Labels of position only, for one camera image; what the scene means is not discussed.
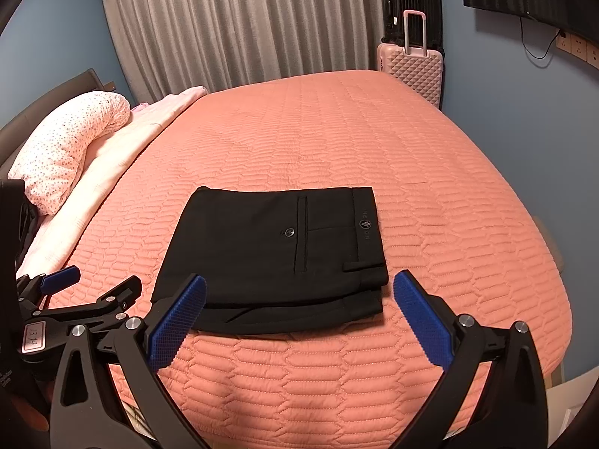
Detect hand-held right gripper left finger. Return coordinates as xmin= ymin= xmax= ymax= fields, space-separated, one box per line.
xmin=49 ymin=274 xmax=209 ymax=449

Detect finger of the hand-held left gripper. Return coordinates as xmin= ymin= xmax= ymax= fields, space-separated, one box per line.
xmin=33 ymin=275 xmax=143 ymax=366
xmin=16 ymin=265 xmax=81 ymax=310

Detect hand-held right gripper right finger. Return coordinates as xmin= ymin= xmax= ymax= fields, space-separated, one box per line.
xmin=392 ymin=270 xmax=549 ymax=449

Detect black pants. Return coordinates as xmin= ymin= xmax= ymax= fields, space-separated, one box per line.
xmin=150 ymin=186 xmax=389 ymax=336

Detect person's left hand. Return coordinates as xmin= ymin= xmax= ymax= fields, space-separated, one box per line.
xmin=9 ymin=376 xmax=53 ymax=433

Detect pink dotted pillow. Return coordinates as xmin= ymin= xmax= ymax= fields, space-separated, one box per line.
xmin=7 ymin=91 xmax=132 ymax=216

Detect pale pink bed sheet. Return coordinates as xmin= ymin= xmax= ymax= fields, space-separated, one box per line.
xmin=16 ymin=85 xmax=209 ymax=278

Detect dark brown headboard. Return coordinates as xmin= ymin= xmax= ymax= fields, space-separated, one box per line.
xmin=0 ymin=69 xmax=119 ymax=183

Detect orange quilted bedspread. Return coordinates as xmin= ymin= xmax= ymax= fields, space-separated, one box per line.
xmin=35 ymin=71 xmax=574 ymax=449

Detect pink suitcase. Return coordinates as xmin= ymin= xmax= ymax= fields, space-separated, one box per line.
xmin=376 ymin=9 xmax=445 ymax=111

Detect grey pleated curtain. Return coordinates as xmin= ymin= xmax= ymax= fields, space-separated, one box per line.
xmin=98 ymin=0 xmax=404 ymax=104

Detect black suitcase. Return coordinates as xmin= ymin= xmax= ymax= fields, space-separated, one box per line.
xmin=381 ymin=0 xmax=445 ymax=51

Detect black cable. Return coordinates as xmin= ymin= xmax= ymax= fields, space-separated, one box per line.
xmin=519 ymin=13 xmax=566 ymax=61

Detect wall socket strip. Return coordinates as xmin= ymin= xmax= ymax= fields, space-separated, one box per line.
xmin=556 ymin=34 xmax=599 ymax=67

